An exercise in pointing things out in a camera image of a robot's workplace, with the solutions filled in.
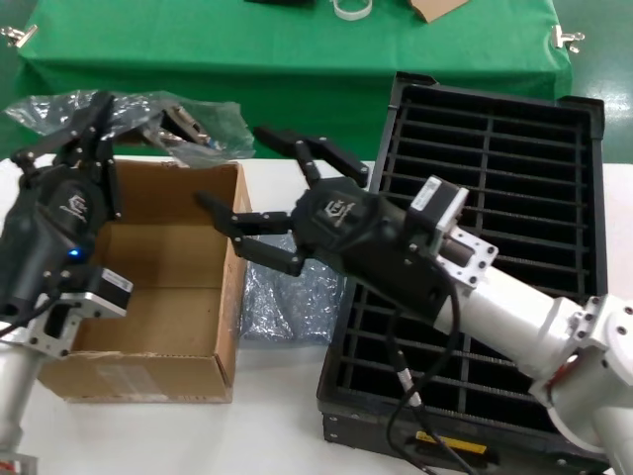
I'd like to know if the black slotted storage container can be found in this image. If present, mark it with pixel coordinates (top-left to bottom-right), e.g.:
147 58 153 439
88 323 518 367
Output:
316 71 610 475

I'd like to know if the small flat cardboard box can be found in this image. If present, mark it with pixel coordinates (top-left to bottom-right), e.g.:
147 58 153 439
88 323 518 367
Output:
407 0 470 24

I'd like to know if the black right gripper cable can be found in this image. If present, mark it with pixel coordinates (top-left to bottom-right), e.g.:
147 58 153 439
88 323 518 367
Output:
385 276 476 475

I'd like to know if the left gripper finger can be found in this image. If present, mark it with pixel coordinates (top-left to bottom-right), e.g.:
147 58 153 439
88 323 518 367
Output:
10 91 108 172
93 93 123 222

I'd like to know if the large open cardboard box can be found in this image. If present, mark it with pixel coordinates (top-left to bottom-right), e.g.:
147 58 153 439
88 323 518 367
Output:
38 158 253 405

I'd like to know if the thin left camera cable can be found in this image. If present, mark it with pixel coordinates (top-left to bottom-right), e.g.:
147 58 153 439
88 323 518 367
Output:
0 289 68 342

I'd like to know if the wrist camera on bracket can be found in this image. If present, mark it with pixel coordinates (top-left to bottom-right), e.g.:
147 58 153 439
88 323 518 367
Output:
27 265 136 358
407 175 499 288

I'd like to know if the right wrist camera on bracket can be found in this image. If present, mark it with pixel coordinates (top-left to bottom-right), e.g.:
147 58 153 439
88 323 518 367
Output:
407 175 499 288

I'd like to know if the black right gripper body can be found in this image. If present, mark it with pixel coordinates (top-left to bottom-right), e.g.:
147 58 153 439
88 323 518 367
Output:
291 176 461 328

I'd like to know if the clear tape ring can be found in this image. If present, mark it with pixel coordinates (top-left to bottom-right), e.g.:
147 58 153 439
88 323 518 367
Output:
331 0 372 21

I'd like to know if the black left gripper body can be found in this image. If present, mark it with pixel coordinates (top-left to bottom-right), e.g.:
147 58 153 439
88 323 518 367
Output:
0 165 113 318

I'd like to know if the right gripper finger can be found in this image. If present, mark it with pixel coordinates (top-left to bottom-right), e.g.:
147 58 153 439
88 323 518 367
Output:
196 191 307 277
252 126 371 189

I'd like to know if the green tablecloth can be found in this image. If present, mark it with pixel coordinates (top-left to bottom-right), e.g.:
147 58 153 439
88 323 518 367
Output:
13 0 574 162

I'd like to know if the silver binder clip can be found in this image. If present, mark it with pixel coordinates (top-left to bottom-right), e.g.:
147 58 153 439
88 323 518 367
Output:
550 24 586 54
0 24 39 49

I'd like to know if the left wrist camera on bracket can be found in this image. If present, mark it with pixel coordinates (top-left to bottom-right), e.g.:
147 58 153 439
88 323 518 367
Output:
27 265 136 358

